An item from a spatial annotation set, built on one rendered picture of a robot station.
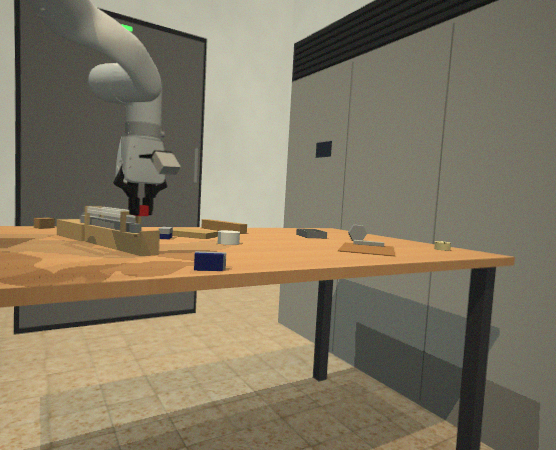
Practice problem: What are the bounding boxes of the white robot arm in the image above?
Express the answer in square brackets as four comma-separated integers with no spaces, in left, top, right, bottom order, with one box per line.
[27,0,181,175]

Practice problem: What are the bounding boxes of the brown wooden batten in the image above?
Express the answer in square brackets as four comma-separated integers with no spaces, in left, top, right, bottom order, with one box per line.
[201,219,247,234]

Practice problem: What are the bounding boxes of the short grey cylinder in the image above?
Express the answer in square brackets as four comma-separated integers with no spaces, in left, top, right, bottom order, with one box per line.
[217,231,240,245]

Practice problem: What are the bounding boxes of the small brown wooden block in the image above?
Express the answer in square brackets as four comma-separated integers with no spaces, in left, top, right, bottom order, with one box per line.
[34,218,55,229]

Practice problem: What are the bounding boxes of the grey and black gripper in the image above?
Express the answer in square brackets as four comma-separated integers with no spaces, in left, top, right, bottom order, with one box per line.
[113,135,167,215]

